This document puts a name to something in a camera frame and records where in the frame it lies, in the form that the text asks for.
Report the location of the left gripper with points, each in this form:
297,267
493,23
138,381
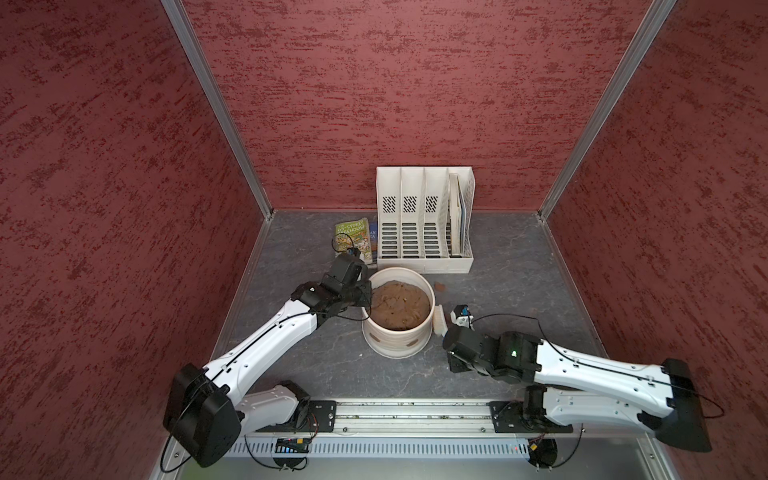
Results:
364,300

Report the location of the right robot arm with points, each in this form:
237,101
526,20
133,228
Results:
563,387

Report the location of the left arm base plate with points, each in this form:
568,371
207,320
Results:
318,416

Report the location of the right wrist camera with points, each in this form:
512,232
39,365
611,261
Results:
461,316

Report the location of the green paperback book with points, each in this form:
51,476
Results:
354,234

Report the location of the blue white scrub brush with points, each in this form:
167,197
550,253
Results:
439,323

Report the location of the books in organizer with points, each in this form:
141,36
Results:
461,195

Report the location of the aluminium mounting rail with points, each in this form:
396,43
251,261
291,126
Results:
428,418

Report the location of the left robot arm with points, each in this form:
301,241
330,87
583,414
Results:
209,408

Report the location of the blue book under green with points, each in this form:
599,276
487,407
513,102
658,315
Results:
373,236

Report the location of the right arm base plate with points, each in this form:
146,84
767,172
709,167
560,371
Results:
516,417

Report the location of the white ceramic pot with mud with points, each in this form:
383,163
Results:
398,325

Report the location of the white file organizer rack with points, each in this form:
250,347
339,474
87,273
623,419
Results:
414,220

